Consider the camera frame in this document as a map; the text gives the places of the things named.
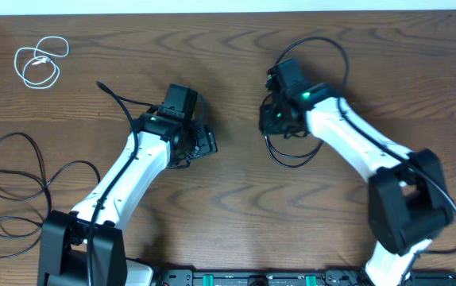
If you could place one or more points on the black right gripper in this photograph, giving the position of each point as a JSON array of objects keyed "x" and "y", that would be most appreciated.
[{"x": 265, "y": 125}]

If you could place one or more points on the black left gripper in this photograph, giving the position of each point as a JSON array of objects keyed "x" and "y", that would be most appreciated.
[{"x": 207, "y": 144}]

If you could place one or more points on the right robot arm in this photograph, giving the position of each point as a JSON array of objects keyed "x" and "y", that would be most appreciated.
[{"x": 408, "y": 204}]

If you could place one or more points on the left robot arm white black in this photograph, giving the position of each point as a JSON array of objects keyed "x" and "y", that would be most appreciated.
[{"x": 86, "y": 245}]

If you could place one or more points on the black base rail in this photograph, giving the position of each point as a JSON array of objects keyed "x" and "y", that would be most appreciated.
[{"x": 184, "y": 277}]

